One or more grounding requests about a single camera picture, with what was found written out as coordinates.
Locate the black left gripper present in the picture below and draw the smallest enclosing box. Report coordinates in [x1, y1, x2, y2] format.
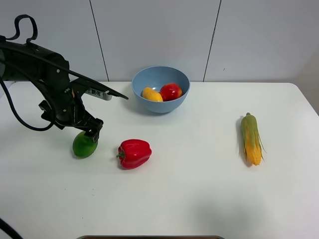
[35, 74, 103, 143]

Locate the green lime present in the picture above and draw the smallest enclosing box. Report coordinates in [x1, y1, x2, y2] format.
[72, 131, 98, 159]

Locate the yellow mango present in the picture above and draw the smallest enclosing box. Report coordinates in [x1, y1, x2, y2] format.
[142, 87, 163, 102]

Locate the red apple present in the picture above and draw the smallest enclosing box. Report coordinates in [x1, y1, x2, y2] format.
[159, 83, 182, 102]

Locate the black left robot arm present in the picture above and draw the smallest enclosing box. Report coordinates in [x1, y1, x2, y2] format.
[0, 41, 112, 142]

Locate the blue plastic bowl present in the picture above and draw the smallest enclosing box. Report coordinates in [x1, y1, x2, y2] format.
[132, 66, 190, 114]

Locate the red bell pepper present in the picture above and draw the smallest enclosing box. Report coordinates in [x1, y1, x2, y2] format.
[117, 139, 152, 170]

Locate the corn cob with husk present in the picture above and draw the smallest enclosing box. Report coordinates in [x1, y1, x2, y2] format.
[240, 113, 265, 166]

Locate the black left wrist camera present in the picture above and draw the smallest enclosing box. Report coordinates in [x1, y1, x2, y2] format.
[70, 73, 129, 101]

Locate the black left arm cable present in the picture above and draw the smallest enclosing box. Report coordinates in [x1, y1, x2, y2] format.
[0, 14, 60, 239]

